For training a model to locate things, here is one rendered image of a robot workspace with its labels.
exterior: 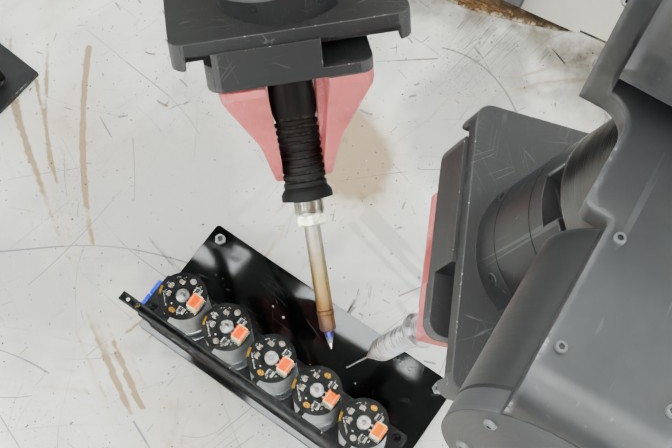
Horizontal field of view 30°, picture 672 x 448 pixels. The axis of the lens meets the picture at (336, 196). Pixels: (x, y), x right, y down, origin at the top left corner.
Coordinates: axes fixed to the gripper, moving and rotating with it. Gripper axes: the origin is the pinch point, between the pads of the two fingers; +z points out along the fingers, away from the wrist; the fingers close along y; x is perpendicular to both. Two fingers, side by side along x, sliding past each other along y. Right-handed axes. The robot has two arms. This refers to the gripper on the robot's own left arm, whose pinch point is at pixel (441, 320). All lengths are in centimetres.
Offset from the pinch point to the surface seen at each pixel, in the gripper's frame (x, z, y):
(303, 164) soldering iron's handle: -4.6, 7.6, -8.4
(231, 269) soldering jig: -4.4, 20.1, -6.5
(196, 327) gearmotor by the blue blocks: -6.3, 17.6, -2.2
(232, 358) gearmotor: -4.4, 16.6, -0.7
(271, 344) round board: -3.1, 14.1, -1.3
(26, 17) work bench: -18.3, 26.3, -21.2
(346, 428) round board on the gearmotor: 1.0, 12.8, 2.4
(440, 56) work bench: 5.6, 17.7, -21.9
